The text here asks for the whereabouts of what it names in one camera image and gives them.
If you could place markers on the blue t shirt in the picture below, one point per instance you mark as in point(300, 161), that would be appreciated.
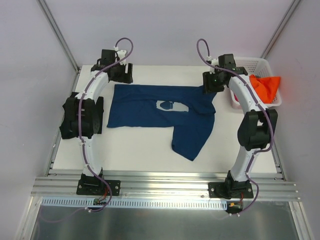
point(187, 109)

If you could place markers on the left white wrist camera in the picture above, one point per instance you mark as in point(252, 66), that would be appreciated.
point(119, 54)

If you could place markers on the folded black t shirt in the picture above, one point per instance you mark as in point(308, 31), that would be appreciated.
point(100, 112)

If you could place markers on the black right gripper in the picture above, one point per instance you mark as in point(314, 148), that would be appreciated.
point(211, 83)

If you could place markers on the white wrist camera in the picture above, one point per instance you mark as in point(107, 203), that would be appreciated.
point(119, 54)
point(212, 62)

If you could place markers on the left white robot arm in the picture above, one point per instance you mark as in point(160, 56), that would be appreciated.
point(83, 111)

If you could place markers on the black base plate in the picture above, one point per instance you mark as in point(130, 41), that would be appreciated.
point(223, 190)
point(98, 187)

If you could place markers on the white plastic laundry basket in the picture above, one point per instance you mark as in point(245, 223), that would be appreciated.
point(260, 68)

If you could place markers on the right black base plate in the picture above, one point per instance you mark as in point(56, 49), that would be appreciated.
point(223, 190)

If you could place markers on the orange t shirt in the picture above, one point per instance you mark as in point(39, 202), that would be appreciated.
point(265, 87)

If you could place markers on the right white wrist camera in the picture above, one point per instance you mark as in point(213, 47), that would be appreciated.
point(212, 62)

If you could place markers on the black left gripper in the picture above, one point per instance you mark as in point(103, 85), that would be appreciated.
point(125, 73)

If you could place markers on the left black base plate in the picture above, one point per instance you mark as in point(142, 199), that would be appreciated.
point(98, 187)

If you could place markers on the white slotted cable duct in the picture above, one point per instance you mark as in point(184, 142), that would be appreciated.
point(89, 202)

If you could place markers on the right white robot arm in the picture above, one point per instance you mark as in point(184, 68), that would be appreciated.
point(255, 133)

